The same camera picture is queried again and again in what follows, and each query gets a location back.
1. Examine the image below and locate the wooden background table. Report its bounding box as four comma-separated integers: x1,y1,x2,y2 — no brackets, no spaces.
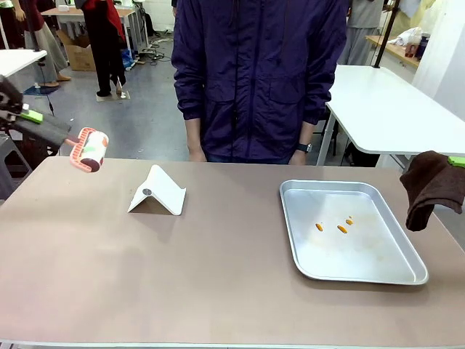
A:
40,6,149,55

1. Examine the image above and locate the silver metal tray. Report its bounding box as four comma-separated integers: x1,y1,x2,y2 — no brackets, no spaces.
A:
278,178,430,286

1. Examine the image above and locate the dark brown towel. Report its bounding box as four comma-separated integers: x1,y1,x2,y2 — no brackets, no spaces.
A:
399,150,465,233

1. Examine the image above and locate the white folded stand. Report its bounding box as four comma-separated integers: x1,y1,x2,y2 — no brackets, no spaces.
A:
126,164,187,217

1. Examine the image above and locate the grey stool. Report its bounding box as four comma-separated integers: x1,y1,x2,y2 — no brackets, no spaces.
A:
0,135,34,201

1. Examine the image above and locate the white plastic bag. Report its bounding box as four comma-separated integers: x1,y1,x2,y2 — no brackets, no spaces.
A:
387,25,424,47

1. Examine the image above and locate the person's right forearm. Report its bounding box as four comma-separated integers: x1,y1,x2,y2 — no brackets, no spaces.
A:
184,118,203,148

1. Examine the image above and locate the person's left forearm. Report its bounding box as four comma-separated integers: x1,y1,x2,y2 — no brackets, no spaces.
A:
299,121,315,145

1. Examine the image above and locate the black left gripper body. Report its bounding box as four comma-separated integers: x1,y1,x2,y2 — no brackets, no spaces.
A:
0,74,25,127

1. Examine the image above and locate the pink lint roller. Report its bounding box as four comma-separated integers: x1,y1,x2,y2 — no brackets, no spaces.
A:
13,114,110,174

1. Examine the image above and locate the small white side table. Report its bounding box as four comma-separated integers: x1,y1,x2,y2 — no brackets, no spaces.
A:
0,49,49,79

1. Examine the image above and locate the large white side table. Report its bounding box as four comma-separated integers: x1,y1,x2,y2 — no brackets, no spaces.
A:
315,64,465,172

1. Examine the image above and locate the person's right hand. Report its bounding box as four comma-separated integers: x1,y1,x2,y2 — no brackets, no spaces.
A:
187,144,207,163

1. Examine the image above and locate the wooden side bench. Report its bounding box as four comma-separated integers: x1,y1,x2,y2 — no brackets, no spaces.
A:
365,34,422,70

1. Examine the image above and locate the black vertical pole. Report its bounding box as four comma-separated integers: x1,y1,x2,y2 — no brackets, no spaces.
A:
373,0,401,69

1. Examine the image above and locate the brown jar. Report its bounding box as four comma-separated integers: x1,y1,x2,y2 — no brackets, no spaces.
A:
405,33,430,59

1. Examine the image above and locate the cardboard box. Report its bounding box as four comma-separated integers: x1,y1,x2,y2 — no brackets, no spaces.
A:
56,29,97,72

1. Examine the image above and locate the person's left hand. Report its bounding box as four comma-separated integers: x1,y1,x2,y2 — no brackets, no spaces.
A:
288,150,309,167

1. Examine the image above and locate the person in grey clothes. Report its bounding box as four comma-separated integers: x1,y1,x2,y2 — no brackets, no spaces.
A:
341,0,387,66

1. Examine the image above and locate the person in red and black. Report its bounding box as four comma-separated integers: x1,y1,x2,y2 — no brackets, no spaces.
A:
80,0,129,98

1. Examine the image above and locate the person in grey skirt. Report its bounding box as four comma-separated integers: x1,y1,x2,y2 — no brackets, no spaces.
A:
14,0,73,87

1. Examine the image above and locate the thin black hanging cable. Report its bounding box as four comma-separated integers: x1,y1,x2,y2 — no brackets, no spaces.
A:
37,62,56,113

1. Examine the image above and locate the person in navy jacket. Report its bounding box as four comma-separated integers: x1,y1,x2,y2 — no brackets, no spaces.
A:
171,0,349,166

